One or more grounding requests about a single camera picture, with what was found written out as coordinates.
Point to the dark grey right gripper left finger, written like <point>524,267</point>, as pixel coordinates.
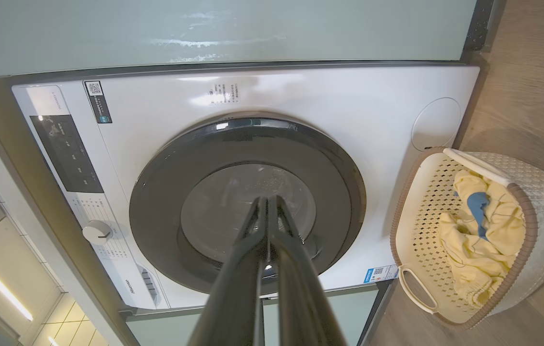
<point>233,298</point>

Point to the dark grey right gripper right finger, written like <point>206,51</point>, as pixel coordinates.
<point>300,307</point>

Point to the dark grey round washer door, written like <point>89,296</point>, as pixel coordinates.
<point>166,202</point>

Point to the blue garment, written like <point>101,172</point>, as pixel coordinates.
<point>477,202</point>

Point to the white washing machine dial knob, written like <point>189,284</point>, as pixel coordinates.
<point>96,232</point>

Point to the white front-load washing machine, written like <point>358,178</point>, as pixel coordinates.
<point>348,105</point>

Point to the black washing machine display panel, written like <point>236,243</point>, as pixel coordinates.
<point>65,154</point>

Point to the white detergent drawer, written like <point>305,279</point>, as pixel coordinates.
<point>149,286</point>

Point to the blue white energy label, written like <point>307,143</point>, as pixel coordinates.
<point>381,274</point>

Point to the cream perforated laundry basket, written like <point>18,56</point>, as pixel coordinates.
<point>421,202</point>

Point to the round white filter cover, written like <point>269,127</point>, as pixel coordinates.
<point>436,125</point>

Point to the LED strip light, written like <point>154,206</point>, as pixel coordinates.
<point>0,286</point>

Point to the black QR code sticker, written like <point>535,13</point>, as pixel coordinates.
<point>98,103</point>

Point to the pale green wide cabinet panel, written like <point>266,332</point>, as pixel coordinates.
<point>108,33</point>

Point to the dark cabinet plinth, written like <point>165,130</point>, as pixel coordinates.
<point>478,24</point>

